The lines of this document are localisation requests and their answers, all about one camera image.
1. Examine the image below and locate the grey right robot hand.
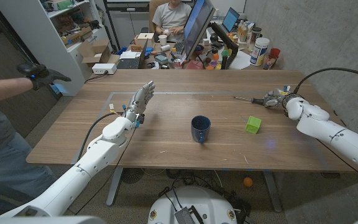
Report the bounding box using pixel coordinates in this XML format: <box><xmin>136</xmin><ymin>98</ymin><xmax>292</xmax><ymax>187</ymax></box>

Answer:
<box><xmin>263</xmin><ymin>86</ymin><xmax>291</xmax><ymax>109</ymax></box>

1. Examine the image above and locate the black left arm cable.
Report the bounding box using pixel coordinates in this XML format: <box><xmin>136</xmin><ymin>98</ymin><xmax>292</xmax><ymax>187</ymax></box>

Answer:
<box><xmin>76</xmin><ymin>111</ymin><xmax>126</xmax><ymax>161</ymax></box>

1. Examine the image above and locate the white canister blue label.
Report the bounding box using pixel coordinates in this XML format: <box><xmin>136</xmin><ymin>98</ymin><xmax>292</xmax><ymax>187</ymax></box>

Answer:
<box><xmin>249</xmin><ymin>37</ymin><xmax>270</xmax><ymax>67</ymax></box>

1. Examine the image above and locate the small open laptop blue screen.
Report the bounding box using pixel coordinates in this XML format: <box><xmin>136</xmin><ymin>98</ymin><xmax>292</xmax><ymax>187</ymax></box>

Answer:
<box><xmin>221</xmin><ymin>7</ymin><xmax>241</xmax><ymax>34</ymax></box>

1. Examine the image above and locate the black open laptop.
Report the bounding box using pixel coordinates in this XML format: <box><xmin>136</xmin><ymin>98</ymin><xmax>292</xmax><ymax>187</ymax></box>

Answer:
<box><xmin>116</xmin><ymin>39</ymin><xmax>149</xmax><ymax>70</ymax></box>

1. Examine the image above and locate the open cardboard box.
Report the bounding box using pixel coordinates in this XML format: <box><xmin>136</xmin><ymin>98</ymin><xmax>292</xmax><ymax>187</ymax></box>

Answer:
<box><xmin>76</xmin><ymin>39</ymin><xmax>121</xmax><ymax>68</ymax></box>

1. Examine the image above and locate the standing person's right forearm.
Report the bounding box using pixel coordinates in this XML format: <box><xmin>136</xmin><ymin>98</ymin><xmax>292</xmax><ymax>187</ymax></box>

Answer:
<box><xmin>0</xmin><ymin>77</ymin><xmax>34</xmax><ymax>105</ymax></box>

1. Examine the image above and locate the large tilted computer monitor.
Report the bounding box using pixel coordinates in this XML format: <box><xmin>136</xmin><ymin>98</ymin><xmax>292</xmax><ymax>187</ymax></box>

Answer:
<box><xmin>182</xmin><ymin>0</ymin><xmax>216</xmax><ymax>62</ymax></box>

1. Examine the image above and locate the seated person grey t-shirt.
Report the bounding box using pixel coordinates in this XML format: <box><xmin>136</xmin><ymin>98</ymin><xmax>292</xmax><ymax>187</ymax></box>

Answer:
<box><xmin>152</xmin><ymin>0</ymin><xmax>193</xmax><ymax>43</ymax></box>

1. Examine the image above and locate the black handled screwdriver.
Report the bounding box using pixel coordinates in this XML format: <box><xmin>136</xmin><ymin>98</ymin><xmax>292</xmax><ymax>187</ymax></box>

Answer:
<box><xmin>232</xmin><ymin>95</ymin><xmax>269</xmax><ymax>106</ymax></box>

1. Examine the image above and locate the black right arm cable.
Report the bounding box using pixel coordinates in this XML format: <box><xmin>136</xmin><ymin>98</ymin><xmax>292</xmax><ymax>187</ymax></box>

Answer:
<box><xmin>292</xmin><ymin>67</ymin><xmax>358</xmax><ymax>94</ymax></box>

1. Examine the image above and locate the green block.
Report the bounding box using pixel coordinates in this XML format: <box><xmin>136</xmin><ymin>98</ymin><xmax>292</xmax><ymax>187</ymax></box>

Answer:
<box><xmin>245</xmin><ymin>115</ymin><xmax>262</xmax><ymax>135</ymax></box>

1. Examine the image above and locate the white shelf unit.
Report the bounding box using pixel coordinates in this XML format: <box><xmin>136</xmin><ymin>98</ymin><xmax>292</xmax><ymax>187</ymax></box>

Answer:
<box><xmin>0</xmin><ymin>0</ymin><xmax>117</xmax><ymax>96</ymax></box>

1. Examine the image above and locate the grey table leg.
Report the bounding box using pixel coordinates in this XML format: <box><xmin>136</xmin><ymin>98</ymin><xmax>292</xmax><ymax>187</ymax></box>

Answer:
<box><xmin>262</xmin><ymin>170</ymin><xmax>283</xmax><ymax>213</ymax></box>
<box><xmin>106</xmin><ymin>167</ymin><xmax>124</xmax><ymax>207</ymax></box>

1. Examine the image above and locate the dark blue cup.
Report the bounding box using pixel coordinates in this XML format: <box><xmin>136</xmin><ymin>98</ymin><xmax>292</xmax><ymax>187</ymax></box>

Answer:
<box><xmin>191</xmin><ymin>115</ymin><xmax>212</xmax><ymax>144</ymax></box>

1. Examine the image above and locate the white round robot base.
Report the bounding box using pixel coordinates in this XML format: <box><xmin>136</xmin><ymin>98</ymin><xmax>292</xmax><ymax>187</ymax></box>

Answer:
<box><xmin>147</xmin><ymin>185</ymin><xmax>239</xmax><ymax>224</ymax></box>

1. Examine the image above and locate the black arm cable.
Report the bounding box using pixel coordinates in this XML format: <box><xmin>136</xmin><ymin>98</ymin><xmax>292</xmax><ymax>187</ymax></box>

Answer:
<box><xmin>76</xmin><ymin>111</ymin><xmax>126</xmax><ymax>161</ymax></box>
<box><xmin>292</xmin><ymin>67</ymin><xmax>358</xmax><ymax>94</ymax></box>

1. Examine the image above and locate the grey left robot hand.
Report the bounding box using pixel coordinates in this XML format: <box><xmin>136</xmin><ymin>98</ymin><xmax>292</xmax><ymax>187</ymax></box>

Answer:
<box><xmin>123</xmin><ymin>80</ymin><xmax>156</xmax><ymax>123</ymax></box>

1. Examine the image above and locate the white power box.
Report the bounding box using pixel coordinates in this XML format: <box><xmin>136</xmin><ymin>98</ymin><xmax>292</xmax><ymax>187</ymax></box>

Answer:
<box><xmin>91</xmin><ymin>63</ymin><xmax>117</xmax><ymax>75</ymax></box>

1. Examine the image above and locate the standing person's right gloved hand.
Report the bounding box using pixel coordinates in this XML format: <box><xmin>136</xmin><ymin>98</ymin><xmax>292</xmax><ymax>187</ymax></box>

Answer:
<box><xmin>16</xmin><ymin>62</ymin><xmax>72</xmax><ymax>91</ymax></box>

